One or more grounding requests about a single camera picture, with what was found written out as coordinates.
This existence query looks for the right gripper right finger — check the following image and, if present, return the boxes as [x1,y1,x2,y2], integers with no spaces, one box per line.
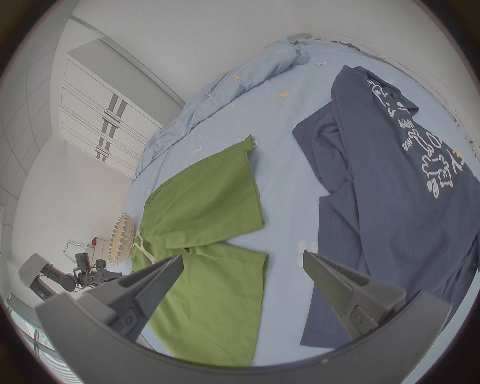
[302,249,408,343]

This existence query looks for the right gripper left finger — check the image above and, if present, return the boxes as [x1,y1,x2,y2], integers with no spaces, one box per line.
[80,254,184,343]

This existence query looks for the green shorts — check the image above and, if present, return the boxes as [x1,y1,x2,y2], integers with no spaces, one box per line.
[129,135,270,368]

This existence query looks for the round woven basket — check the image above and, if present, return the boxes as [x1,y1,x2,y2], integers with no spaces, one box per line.
[108,212,136,268]

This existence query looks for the window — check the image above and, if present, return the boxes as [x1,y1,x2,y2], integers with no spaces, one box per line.
[5,292,81,384]

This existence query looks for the dark blue printed T-shirt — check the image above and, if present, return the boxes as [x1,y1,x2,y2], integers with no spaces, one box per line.
[292,64,480,347]

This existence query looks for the white wardrobe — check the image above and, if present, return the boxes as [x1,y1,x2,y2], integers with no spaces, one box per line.
[59,37,186,181]

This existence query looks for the pale blue quilt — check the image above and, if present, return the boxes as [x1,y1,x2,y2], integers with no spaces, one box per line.
[133,37,312,181]

